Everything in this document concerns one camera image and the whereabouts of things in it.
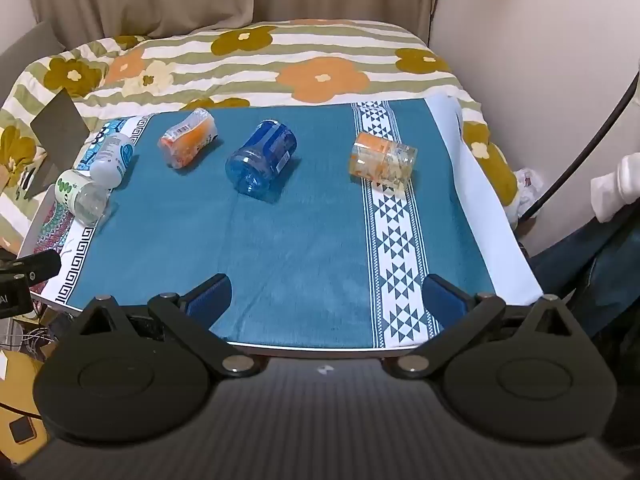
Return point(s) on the blue plastic bottle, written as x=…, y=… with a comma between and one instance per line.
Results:
x=262, y=157

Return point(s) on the teal patterned cloth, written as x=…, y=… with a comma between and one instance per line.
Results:
x=300, y=240

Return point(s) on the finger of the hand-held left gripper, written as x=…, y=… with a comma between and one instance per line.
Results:
x=41, y=265

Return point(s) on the white blue label bottle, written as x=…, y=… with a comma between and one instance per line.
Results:
x=112, y=160

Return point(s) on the person's white sock foot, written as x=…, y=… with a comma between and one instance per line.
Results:
x=617, y=185

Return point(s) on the white plastic bag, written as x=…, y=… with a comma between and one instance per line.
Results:
x=527, y=192

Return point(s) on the person's jeans leg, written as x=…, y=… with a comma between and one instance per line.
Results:
x=585, y=270

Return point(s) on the red patterned cloth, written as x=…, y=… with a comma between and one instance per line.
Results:
x=50, y=232

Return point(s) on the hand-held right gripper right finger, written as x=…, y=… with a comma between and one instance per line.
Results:
x=446, y=301

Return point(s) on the small orange black device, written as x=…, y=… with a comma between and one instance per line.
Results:
x=22, y=430

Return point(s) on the orange clear bottle right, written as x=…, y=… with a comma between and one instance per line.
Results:
x=382, y=160

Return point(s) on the black curved tube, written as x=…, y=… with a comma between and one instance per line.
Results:
x=585, y=150

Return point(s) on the grey laptop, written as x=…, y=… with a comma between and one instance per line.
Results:
x=60, y=125

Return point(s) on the orange label bottle left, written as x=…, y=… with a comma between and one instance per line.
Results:
x=187, y=137

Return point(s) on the grey headboard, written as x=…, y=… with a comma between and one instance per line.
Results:
x=27, y=55

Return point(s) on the floral striped blanket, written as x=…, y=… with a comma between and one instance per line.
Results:
x=300, y=65

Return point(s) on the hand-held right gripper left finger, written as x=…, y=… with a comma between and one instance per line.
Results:
x=209, y=296

